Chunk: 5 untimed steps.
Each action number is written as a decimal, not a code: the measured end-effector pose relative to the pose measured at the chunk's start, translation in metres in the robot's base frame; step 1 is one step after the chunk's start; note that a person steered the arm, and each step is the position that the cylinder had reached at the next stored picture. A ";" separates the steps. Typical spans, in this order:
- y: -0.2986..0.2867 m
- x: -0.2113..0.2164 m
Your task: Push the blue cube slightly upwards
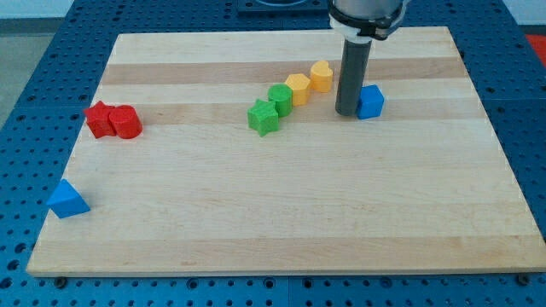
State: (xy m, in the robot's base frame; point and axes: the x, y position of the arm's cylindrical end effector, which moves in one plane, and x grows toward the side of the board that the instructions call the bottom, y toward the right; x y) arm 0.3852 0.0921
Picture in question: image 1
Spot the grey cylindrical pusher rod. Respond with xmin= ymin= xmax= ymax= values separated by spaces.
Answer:
xmin=335 ymin=40 xmax=372 ymax=116

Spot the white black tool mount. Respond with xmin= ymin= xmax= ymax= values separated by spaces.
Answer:
xmin=328 ymin=2 xmax=409 ymax=43

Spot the blue cube block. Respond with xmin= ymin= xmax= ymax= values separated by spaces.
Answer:
xmin=357 ymin=84 xmax=385 ymax=119

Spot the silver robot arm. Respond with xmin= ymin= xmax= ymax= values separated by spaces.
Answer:
xmin=328 ymin=0 xmax=409 ymax=116

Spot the yellow heart block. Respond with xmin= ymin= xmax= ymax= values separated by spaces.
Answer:
xmin=310 ymin=61 xmax=334 ymax=93

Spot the yellow hexagon block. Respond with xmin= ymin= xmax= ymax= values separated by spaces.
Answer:
xmin=285 ymin=73 xmax=311 ymax=107

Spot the green cylinder block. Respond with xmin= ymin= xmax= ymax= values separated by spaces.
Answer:
xmin=268 ymin=84 xmax=293 ymax=118

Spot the green star block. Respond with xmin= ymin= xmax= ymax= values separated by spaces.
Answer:
xmin=247 ymin=99 xmax=279 ymax=136

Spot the wooden board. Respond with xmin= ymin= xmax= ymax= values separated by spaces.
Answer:
xmin=26 ymin=26 xmax=545 ymax=277

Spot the red cylinder block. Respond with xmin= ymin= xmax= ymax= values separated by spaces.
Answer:
xmin=108 ymin=105 xmax=143 ymax=139

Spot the red star block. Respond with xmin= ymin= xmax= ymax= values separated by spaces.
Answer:
xmin=84 ymin=101 xmax=116 ymax=138

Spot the blue triangle block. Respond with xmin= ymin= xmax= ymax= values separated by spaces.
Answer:
xmin=46 ymin=179 xmax=90 ymax=218

